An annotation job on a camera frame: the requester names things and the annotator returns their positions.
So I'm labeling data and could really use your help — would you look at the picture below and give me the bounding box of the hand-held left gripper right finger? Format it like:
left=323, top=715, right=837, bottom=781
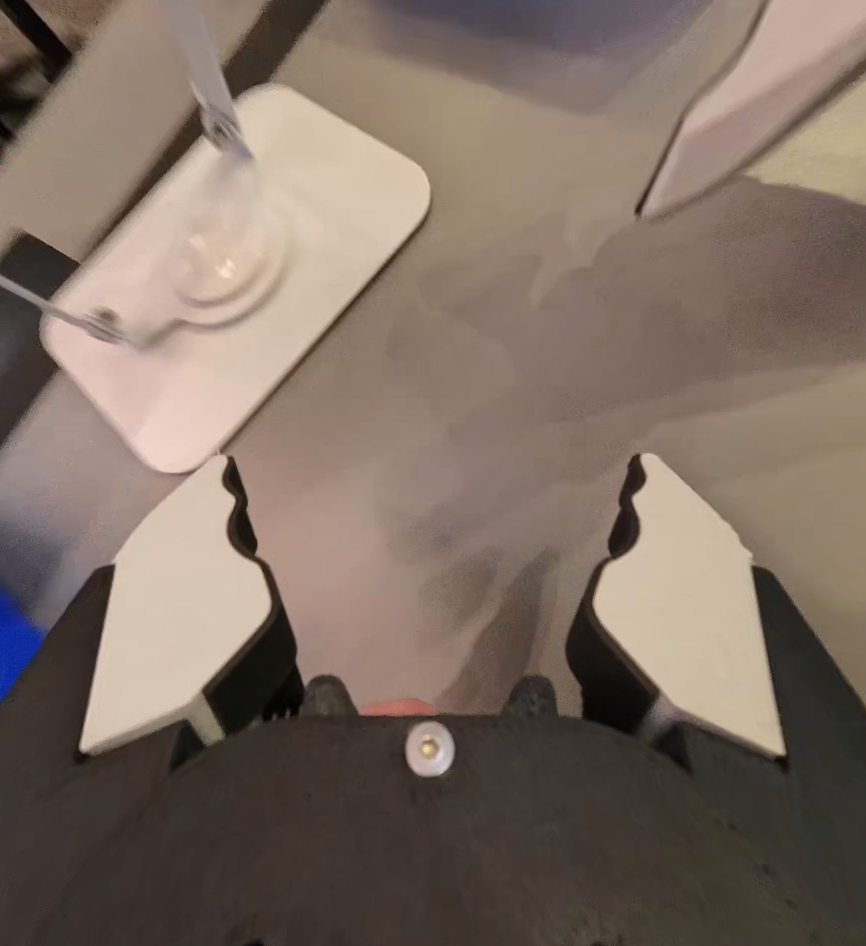
left=566, top=453, right=789, bottom=761

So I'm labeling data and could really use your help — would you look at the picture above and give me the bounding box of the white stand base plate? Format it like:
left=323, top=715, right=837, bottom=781
left=39, top=83, right=434, bottom=475

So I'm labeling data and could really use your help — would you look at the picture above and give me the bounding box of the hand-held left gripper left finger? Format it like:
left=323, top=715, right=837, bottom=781
left=79, top=456, right=304, bottom=758

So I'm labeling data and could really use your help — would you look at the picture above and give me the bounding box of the clear round stand foot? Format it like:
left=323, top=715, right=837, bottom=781
left=153, top=185, right=289, bottom=329

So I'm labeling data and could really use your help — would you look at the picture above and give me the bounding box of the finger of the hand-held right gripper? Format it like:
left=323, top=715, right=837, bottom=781
left=636, top=0, right=866, bottom=223

